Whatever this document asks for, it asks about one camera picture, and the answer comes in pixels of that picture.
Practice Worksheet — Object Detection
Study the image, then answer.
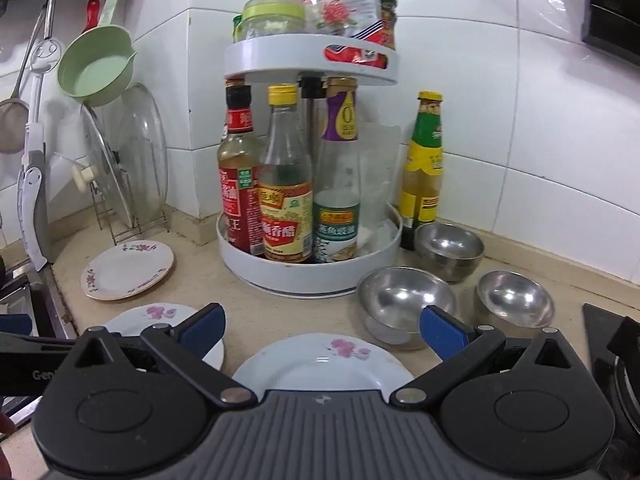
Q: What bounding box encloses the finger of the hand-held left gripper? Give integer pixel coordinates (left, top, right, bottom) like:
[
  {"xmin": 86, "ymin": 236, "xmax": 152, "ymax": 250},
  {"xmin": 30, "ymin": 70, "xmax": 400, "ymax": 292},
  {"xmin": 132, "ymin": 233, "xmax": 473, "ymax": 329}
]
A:
[{"xmin": 0, "ymin": 331, "xmax": 82, "ymax": 357}]

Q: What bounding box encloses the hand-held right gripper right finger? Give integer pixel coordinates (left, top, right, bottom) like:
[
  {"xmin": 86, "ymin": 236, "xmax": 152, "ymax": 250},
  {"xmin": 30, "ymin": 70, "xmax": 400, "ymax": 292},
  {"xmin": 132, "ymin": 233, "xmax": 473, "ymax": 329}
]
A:
[{"xmin": 390, "ymin": 304, "xmax": 576, "ymax": 408}]

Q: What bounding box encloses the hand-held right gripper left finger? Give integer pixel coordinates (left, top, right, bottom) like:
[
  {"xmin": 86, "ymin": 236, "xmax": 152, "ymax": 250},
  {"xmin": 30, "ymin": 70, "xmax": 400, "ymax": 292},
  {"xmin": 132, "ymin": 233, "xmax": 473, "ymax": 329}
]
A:
[{"xmin": 62, "ymin": 303, "xmax": 256, "ymax": 409}]

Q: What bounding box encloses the large steel bowl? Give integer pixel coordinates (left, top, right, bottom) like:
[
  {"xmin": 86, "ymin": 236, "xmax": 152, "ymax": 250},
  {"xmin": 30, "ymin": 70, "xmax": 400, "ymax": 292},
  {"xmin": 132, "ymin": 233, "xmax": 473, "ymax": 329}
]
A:
[{"xmin": 357, "ymin": 266, "xmax": 457, "ymax": 350}]

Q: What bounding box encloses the pink flower white plate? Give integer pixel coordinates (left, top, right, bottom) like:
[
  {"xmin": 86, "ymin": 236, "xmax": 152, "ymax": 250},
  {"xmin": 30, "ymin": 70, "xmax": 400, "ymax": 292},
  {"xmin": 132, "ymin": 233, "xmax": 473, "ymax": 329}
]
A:
[
  {"xmin": 231, "ymin": 334, "xmax": 416, "ymax": 393},
  {"xmin": 102, "ymin": 303, "xmax": 226, "ymax": 371}
]

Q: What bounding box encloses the stainless steel sink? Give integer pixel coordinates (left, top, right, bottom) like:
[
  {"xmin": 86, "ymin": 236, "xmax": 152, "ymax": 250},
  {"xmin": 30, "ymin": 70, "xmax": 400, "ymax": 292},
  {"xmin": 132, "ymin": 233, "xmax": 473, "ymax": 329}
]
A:
[{"xmin": 0, "ymin": 257, "xmax": 80, "ymax": 341}]

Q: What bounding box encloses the deep steel bowl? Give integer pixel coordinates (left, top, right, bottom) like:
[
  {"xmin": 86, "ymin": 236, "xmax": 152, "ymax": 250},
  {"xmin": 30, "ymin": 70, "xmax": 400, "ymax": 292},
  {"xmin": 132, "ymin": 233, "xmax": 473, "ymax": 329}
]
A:
[{"xmin": 414, "ymin": 222, "xmax": 485, "ymax": 283}]

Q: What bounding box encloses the shallow steel bowl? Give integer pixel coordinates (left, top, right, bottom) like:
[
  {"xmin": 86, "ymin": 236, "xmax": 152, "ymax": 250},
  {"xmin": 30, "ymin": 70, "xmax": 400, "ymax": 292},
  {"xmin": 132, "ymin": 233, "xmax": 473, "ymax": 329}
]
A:
[{"xmin": 475, "ymin": 270, "xmax": 556, "ymax": 328}]

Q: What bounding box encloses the floral rim white plate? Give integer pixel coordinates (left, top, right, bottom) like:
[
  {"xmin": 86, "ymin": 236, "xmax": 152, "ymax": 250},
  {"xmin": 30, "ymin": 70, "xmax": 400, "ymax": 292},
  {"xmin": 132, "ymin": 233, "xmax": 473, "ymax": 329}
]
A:
[{"xmin": 81, "ymin": 241, "xmax": 175, "ymax": 302}]

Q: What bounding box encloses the white two-tier rotating rack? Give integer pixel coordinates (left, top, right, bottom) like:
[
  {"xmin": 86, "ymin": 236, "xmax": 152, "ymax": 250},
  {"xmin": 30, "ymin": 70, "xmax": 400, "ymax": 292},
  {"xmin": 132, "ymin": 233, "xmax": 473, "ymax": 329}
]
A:
[{"xmin": 216, "ymin": 35, "xmax": 404, "ymax": 297}]

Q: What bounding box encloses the yellow cap vinegar bottle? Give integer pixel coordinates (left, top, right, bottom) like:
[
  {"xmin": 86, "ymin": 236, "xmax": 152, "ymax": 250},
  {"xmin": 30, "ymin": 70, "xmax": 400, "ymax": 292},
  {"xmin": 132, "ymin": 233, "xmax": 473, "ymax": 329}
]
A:
[{"xmin": 259, "ymin": 84, "xmax": 315, "ymax": 264}]

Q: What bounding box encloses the red label sauce bottle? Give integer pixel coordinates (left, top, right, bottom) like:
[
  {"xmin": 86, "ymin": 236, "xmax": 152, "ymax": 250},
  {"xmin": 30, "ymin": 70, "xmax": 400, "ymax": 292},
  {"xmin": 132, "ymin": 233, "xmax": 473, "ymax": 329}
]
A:
[{"xmin": 217, "ymin": 79, "xmax": 266, "ymax": 256}]

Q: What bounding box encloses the purple label sauce bottle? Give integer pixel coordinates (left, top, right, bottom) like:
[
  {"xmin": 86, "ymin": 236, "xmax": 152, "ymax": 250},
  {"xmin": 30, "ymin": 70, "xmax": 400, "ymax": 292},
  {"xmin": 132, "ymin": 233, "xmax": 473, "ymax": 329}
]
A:
[{"xmin": 313, "ymin": 77, "xmax": 362, "ymax": 264}]

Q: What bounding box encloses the black gas stove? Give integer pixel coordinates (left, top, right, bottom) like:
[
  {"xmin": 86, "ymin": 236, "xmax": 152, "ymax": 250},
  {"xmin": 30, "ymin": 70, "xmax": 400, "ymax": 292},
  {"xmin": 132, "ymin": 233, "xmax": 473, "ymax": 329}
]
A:
[{"xmin": 582, "ymin": 302, "xmax": 640, "ymax": 480}]

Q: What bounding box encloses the clear plastic bag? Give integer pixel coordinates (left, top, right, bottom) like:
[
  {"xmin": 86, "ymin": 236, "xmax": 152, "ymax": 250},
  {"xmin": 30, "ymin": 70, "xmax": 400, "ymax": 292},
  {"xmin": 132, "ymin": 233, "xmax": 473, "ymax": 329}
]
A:
[{"xmin": 357, "ymin": 121, "xmax": 401, "ymax": 222}]

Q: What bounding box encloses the yellow green sauce bottle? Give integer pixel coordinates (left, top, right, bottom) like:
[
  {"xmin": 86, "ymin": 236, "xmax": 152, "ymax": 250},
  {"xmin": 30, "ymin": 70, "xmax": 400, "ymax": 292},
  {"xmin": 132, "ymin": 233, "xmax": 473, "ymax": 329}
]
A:
[{"xmin": 400, "ymin": 91, "xmax": 446, "ymax": 251}]

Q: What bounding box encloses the glass lid cream knob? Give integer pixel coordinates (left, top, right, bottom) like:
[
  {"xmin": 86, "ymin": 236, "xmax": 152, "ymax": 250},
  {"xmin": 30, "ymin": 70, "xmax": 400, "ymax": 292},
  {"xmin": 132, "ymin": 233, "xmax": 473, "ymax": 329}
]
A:
[{"xmin": 70, "ymin": 104, "xmax": 137, "ymax": 231}]

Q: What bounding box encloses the white plastic kitchen tool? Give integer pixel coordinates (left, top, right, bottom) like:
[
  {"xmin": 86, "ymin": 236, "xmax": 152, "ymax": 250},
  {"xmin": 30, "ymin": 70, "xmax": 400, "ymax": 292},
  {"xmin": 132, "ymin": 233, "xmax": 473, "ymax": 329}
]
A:
[{"xmin": 17, "ymin": 40, "xmax": 62, "ymax": 265}]

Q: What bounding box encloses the metal mesh strainer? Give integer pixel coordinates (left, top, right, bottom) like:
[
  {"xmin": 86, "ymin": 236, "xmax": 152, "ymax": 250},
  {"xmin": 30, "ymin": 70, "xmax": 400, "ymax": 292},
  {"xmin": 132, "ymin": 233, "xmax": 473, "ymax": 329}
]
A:
[{"xmin": 0, "ymin": 0, "xmax": 56, "ymax": 154}]

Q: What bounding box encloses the green plastic saucepan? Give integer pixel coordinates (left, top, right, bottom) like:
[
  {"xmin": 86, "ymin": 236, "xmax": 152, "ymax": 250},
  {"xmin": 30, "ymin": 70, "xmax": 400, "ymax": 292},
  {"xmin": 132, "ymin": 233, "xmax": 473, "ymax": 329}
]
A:
[{"xmin": 56, "ymin": 0, "xmax": 138, "ymax": 108}]

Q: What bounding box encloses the red blue striped packet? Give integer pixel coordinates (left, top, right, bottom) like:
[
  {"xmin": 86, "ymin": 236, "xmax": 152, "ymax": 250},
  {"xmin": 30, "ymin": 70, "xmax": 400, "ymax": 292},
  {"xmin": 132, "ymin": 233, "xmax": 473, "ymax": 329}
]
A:
[{"xmin": 324, "ymin": 19, "xmax": 396, "ymax": 68}]

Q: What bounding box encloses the glass jar green lid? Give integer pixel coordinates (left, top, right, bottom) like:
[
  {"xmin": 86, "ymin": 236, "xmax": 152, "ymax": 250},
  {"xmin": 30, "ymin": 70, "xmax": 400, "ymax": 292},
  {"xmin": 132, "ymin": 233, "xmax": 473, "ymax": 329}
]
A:
[{"xmin": 242, "ymin": 0, "xmax": 307, "ymax": 42}]

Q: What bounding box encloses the dark jar printed label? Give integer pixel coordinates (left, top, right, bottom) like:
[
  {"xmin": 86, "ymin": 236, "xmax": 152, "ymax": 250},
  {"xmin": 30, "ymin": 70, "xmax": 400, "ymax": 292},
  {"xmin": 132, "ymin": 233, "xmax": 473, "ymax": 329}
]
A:
[{"xmin": 377, "ymin": 0, "xmax": 399, "ymax": 51}]

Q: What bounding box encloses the red printed snack packet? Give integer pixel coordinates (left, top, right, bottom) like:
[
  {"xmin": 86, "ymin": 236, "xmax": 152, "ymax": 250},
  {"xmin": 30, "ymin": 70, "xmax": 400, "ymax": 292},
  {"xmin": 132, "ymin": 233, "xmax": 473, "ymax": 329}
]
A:
[{"xmin": 300, "ymin": 0, "xmax": 383, "ymax": 38}]

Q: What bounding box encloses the black range hood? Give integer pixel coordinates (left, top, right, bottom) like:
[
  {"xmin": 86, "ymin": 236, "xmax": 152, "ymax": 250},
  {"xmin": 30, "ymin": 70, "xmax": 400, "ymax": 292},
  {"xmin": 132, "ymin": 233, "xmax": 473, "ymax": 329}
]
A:
[{"xmin": 580, "ymin": 0, "xmax": 640, "ymax": 53}]

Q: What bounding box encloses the metal wire lid rack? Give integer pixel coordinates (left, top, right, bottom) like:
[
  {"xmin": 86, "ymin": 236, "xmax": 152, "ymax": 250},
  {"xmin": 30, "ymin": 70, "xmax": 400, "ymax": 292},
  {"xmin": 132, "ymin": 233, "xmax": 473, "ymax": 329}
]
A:
[{"xmin": 90, "ymin": 180, "xmax": 169, "ymax": 246}]

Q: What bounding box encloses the red handled utensil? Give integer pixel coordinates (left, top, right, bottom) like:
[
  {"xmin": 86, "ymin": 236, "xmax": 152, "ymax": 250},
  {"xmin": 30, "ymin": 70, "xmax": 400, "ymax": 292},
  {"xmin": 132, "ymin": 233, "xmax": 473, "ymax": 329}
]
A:
[{"xmin": 82, "ymin": 0, "xmax": 102, "ymax": 33}]

